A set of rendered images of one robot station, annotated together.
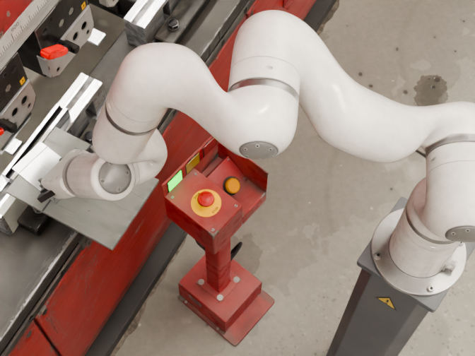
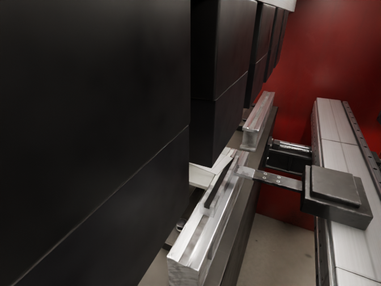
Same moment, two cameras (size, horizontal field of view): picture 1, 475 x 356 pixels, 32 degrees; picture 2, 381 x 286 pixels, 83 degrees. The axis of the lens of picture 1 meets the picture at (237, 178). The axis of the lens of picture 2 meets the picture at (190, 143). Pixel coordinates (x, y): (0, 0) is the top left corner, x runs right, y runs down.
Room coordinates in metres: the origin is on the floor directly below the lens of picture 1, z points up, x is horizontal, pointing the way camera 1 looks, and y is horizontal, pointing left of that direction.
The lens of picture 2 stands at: (1.26, 0.34, 1.32)
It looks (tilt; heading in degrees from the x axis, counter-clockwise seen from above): 30 degrees down; 177
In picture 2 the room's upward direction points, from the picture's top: straight up
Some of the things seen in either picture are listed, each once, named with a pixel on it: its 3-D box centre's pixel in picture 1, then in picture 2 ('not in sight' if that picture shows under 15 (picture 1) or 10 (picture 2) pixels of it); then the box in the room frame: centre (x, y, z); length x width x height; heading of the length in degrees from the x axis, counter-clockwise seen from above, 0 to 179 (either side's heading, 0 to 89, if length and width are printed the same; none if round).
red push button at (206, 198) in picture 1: (206, 200); not in sight; (0.83, 0.07, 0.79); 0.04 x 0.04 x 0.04
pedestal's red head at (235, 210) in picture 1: (215, 192); not in sight; (0.87, 0.05, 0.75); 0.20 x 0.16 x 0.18; 140
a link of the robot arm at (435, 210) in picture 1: (455, 201); not in sight; (0.59, -0.36, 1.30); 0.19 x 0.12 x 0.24; 176
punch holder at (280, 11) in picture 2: not in sight; (258, 44); (0.63, 0.56, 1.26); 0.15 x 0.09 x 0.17; 152
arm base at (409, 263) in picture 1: (427, 233); not in sight; (0.63, -0.37, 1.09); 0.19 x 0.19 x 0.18
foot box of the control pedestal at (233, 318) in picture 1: (226, 293); not in sight; (0.85, 0.03, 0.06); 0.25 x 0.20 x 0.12; 50
